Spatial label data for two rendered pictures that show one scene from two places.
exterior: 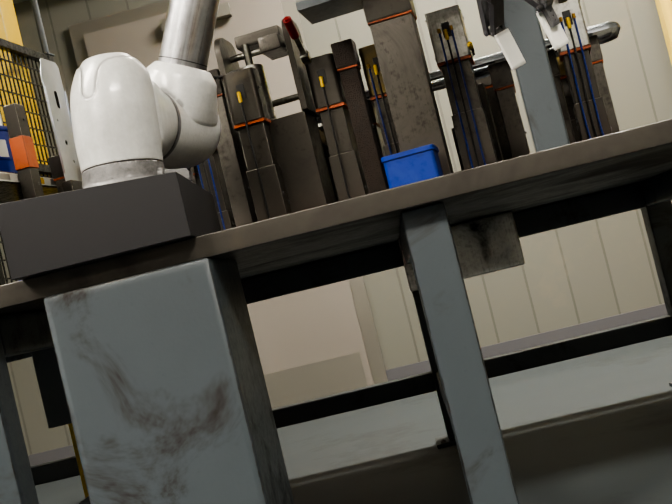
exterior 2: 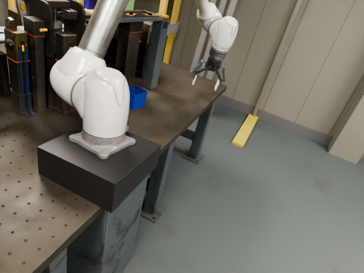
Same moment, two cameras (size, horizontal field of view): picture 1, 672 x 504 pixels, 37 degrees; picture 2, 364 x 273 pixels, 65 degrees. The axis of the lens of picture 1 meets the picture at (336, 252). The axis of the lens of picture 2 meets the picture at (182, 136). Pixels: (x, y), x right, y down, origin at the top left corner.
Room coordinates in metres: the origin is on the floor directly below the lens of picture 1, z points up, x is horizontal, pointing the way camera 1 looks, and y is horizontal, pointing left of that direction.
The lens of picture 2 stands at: (1.40, 1.14, 1.46)
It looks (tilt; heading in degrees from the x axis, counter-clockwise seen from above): 31 degrees down; 284
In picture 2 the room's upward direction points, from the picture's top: 15 degrees clockwise
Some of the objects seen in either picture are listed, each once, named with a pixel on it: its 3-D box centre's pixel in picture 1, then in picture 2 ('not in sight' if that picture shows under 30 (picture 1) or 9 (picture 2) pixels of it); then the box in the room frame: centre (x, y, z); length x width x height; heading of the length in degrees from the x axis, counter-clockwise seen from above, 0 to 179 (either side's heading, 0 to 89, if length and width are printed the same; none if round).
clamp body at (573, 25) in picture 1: (582, 79); (145, 51); (2.23, -0.62, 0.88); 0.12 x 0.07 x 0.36; 168
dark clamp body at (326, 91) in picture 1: (339, 139); not in sight; (2.31, -0.07, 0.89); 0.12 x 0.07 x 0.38; 168
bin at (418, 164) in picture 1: (414, 174); (134, 97); (2.05, -0.19, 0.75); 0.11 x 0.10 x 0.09; 78
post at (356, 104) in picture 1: (363, 127); not in sight; (2.30, -0.13, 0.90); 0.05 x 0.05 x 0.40; 78
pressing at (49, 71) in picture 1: (62, 120); not in sight; (2.69, 0.63, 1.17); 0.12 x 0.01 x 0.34; 168
